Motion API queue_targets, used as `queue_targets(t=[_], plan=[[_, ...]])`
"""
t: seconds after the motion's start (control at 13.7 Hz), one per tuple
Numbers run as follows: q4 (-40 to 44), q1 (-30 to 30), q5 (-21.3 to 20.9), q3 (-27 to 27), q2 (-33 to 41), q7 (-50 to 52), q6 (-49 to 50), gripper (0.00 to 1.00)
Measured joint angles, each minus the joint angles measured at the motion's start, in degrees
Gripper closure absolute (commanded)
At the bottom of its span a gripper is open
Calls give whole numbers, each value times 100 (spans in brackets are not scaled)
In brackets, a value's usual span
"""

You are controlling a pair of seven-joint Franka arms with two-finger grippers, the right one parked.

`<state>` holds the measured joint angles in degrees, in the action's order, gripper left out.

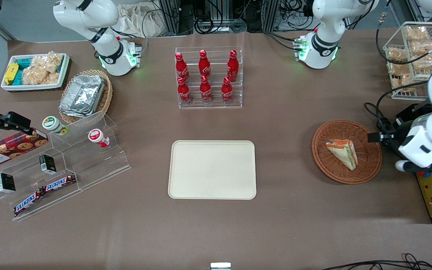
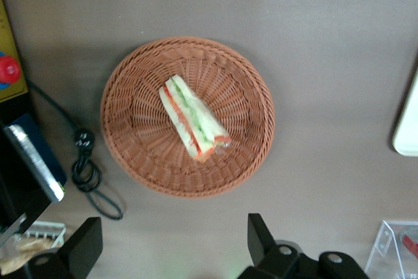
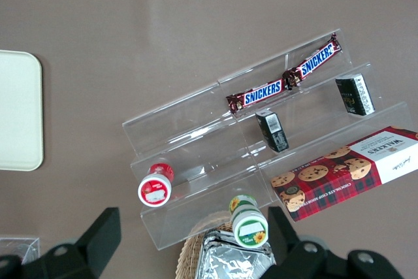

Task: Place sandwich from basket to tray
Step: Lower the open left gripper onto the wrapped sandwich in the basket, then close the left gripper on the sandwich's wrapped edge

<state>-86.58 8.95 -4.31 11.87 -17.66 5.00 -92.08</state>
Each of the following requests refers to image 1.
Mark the clear acrylic bottle rack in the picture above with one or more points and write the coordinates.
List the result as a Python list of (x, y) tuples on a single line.
[(216, 56)]

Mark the small silver metal block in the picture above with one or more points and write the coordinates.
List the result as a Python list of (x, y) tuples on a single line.
[(220, 266)]

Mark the teal snack packet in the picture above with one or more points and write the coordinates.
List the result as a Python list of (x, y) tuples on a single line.
[(18, 79), (24, 63)]

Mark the small black box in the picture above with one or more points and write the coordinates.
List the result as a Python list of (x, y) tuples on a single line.
[(47, 164), (6, 182)]

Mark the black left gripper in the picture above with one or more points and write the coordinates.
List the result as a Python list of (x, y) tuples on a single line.
[(401, 134)]

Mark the red lid yogurt cup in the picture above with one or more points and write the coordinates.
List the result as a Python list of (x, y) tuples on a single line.
[(98, 137)]

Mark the aluminium frame post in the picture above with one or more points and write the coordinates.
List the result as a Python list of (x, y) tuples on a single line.
[(272, 15), (171, 17)]

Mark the triangular sandwich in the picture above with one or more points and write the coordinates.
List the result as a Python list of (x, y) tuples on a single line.
[(344, 153)]

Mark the white rectangular snack tray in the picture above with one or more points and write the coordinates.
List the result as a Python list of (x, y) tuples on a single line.
[(36, 87)]

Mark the beige rectangular tray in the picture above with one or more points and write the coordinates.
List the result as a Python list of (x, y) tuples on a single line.
[(212, 169)]

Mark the stacked aluminium foil trays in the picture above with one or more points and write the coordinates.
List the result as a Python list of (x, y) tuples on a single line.
[(83, 95)]

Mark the green lid yogurt cup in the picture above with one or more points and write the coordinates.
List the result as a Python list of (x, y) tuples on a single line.
[(53, 125)]

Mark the yellow snack packet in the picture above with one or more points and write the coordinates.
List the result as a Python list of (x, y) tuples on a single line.
[(11, 73)]

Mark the red cookie box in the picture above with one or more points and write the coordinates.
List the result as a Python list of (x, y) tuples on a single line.
[(9, 150)]

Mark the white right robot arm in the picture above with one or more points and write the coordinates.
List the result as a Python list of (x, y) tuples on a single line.
[(107, 45)]

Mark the oval wicker basket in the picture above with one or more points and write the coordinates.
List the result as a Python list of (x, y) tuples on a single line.
[(107, 97)]

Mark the clear acrylic stepped stand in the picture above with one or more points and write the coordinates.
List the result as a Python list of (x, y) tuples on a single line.
[(88, 165)]

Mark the round brown wicker basket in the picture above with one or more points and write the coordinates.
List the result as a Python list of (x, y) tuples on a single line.
[(366, 165)]

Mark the bagged fried snack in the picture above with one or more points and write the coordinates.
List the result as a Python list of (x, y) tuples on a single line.
[(424, 47), (428, 62), (396, 54), (416, 33), (398, 71)]

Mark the red cola bottle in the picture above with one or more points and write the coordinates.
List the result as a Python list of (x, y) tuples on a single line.
[(227, 90), (206, 90), (183, 90), (233, 66), (204, 64), (181, 68)]

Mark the Snickers chocolate bar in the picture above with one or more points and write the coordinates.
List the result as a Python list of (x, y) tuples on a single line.
[(60, 182), (28, 202)]

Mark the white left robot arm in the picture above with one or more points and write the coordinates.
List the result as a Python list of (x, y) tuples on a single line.
[(324, 37)]

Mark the beige cloth bag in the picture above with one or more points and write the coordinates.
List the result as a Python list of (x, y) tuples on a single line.
[(137, 20)]

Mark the clear bag rice crackers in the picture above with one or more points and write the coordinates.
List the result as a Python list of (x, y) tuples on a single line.
[(51, 60), (38, 75)]

